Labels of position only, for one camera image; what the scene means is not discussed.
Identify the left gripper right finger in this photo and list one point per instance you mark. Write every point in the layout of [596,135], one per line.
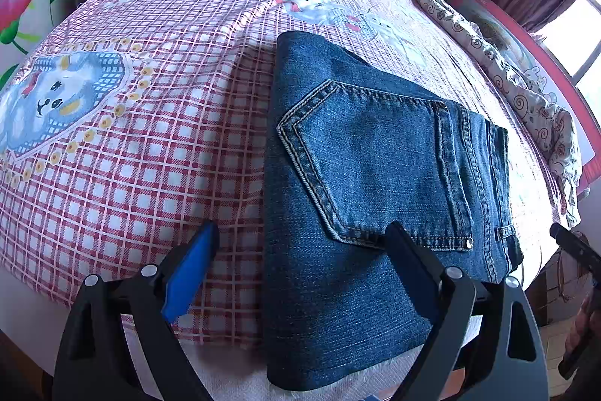
[487,331]

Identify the pink cartoon bed rail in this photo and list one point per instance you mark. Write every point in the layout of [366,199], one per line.
[522,51]

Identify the person's right hand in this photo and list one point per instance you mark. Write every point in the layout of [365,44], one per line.
[584,321]

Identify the pink checked bed sheet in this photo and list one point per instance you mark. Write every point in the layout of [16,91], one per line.
[135,120]

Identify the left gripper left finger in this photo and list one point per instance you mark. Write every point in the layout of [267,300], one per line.
[94,362]

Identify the window with frame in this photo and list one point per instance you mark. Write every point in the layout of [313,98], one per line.
[573,40]

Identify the floral patterned quilt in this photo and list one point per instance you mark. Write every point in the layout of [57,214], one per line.
[551,127]

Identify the blue denim jeans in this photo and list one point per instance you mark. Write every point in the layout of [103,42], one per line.
[350,150]

